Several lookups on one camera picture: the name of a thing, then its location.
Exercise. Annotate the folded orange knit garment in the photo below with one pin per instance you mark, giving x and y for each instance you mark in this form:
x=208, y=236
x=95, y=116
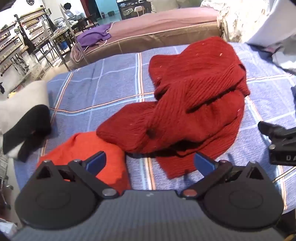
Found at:
x=82, y=146

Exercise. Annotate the floral cream blanket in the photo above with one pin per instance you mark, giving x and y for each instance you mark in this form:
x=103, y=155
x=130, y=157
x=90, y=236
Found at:
x=240, y=20

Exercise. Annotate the black metal chair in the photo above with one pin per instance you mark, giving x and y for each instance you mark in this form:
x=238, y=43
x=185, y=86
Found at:
x=85, y=23

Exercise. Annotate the dark tv cabinet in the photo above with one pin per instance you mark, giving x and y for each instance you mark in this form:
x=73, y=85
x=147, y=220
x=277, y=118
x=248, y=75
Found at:
x=132, y=8

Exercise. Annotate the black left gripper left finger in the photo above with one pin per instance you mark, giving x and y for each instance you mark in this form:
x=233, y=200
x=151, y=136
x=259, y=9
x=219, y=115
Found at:
x=57, y=197

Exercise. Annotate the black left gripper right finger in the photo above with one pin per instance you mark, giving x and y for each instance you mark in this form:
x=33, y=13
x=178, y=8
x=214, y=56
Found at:
x=237, y=197

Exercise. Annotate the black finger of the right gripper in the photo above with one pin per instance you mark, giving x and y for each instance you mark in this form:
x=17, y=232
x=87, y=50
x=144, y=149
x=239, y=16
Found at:
x=275, y=131

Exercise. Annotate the brown mattress with pink cover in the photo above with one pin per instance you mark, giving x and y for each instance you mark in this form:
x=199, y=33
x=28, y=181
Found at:
x=153, y=30

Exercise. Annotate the dark red knit sweater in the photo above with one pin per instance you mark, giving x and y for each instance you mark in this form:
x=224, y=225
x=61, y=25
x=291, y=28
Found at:
x=198, y=107

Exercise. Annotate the purple cloth on mattress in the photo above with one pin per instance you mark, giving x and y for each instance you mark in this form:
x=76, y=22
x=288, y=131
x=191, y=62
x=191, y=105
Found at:
x=94, y=35

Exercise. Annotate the metal display rack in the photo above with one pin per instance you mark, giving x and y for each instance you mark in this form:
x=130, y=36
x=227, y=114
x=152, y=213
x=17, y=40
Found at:
x=31, y=33

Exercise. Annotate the black and white folded garment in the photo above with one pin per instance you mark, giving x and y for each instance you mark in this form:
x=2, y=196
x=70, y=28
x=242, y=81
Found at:
x=25, y=121

